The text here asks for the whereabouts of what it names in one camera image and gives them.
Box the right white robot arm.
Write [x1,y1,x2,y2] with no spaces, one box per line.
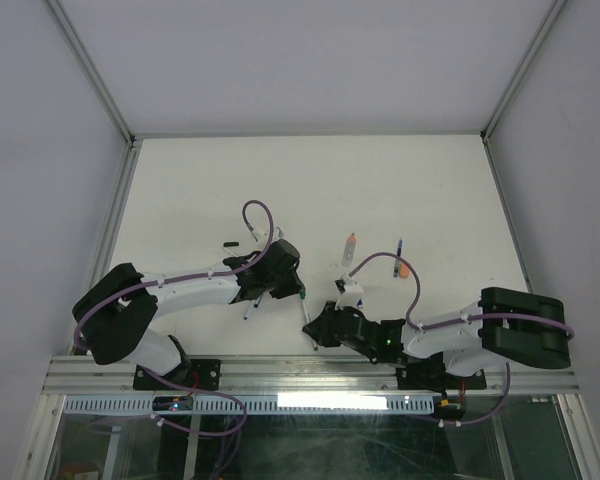
[303,287,575,387]

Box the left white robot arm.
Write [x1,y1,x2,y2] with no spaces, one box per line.
[72,239,304,389]

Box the white pen blue tip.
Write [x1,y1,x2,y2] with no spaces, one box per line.
[243,302,255,321]

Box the orange pen cap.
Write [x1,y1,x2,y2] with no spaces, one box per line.
[399,263,411,279]

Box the orange tip clear marker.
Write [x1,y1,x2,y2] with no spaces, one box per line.
[341,233,357,268]

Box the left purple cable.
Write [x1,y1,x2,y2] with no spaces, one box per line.
[73,199,275,436]

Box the purple cable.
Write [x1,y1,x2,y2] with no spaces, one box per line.
[347,252,577,427]
[73,199,275,436]

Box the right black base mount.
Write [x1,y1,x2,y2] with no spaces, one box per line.
[395,359,487,393]

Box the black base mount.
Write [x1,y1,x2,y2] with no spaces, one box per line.
[132,357,222,392]
[395,359,487,393]

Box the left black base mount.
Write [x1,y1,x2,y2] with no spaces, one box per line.
[132,357,222,392]

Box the slotted cable duct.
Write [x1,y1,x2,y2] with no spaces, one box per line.
[64,392,434,416]

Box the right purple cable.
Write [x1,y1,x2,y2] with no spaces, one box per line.
[347,252,577,427]

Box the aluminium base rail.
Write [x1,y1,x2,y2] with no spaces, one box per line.
[42,355,581,397]

